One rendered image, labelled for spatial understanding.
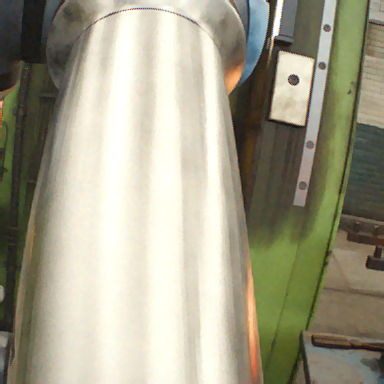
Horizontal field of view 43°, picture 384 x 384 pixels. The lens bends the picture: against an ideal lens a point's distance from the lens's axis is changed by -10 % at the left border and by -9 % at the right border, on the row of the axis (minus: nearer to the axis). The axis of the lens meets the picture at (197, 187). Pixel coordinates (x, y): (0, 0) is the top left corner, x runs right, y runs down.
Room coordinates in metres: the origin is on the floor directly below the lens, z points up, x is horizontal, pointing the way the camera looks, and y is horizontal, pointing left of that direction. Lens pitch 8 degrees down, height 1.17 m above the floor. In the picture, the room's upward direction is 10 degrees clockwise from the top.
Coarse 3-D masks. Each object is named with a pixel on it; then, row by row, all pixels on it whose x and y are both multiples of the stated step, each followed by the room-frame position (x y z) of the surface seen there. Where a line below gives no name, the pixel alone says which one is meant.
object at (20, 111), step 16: (16, 112) 1.20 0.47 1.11; (32, 112) 1.21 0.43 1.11; (16, 128) 1.19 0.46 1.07; (16, 144) 1.19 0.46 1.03; (16, 160) 1.19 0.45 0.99; (16, 176) 1.19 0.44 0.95; (16, 192) 1.19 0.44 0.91; (16, 208) 1.19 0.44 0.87; (16, 224) 1.20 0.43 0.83; (0, 320) 1.20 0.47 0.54
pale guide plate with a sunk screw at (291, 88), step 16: (288, 64) 1.21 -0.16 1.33; (304, 64) 1.21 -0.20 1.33; (288, 80) 1.21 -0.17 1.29; (304, 80) 1.21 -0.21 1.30; (272, 96) 1.21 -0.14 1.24; (288, 96) 1.21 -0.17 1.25; (304, 96) 1.21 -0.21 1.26; (272, 112) 1.20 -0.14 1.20; (288, 112) 1.21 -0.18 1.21; (304, 112) 1.21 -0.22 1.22
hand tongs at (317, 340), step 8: (312, 336) 0.99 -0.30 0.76; (320, 336) 0.99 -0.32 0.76; (328, 336) 1.00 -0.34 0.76; (336, 336) 1.00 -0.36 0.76; (320, 344) 0.96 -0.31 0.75; (328, 344) 0.96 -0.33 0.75; (336, 344) 0.96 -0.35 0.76; (344, 344) 0.96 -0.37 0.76; (352, 344) 0.97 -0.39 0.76; (360, 344) 0.97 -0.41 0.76; (368, 344) 0.98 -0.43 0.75; (376, 344) 0.98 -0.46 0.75
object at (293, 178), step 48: (336, 0) 1.23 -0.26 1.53; (288, 48) 1.23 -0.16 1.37; (336, 48) 1.24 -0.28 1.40; (336, 96) 1.24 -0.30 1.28; (240, 144) 1.55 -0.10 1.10; (288, 144) 1.23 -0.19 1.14; (336, 144) 1.24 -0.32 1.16; (288, 192) 1.23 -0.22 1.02; (336, 192) 1.24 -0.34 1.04; (288, 240) 1.23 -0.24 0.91; (288, 288) 1.24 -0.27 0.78; (288, 336) 1.24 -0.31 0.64
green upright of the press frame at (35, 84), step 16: (32, 64) 1.21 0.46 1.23; (32, 80) 1.21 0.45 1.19; (16, 96) 1.21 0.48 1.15; (32, 96) 1.21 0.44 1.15; (48, 112) 1.21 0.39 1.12; (32, 128) 1.21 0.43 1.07; (32, 144) 1.21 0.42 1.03; (0, 160) 1.21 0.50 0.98; (32, 160) 1.21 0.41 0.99; (0, 176) 1.21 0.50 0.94; (32, 176) 1.21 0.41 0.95; (0, 192) 1.21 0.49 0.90; (0, 208) 1.21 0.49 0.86; (0, 256) 1.21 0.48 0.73; (16, 256) 1.21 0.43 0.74; (0, 272) 1.21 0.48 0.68; (16, 272) 1.21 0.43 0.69; (16, 288) 1.21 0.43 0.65; (0, 304) 1.21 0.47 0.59
